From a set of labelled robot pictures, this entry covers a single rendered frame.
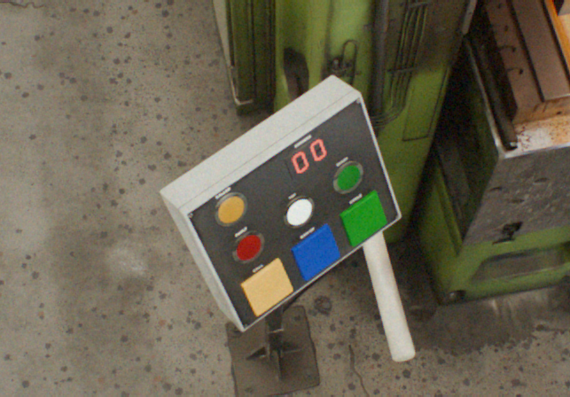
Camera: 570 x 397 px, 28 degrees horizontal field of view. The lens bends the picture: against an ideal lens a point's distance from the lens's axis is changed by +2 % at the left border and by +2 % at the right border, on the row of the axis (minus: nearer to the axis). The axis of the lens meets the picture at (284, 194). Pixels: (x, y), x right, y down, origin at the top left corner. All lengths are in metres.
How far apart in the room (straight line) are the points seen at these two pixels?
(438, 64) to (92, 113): 1.28
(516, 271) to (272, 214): 1.15
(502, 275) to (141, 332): 0.90
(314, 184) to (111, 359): 1.21
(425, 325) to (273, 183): 1.22
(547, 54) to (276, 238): 0.62
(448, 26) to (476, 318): 1.09
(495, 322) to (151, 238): 0.90
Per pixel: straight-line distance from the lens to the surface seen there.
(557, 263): 2.84
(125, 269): 2.95
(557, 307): 2.97
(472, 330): 2.91
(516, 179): 2.19
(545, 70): 2.08
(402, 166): 2.50
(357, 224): 1.88
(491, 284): 2.83
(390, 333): 2.22
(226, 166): 1.73
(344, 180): 1.82
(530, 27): 2.12
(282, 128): 1.76
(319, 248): 1.86
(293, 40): 2.67
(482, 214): 2.32
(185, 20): 3.26
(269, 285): 1.84
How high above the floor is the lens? 2.75
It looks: 67 degrees down
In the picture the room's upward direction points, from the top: 1 degrees clockwise
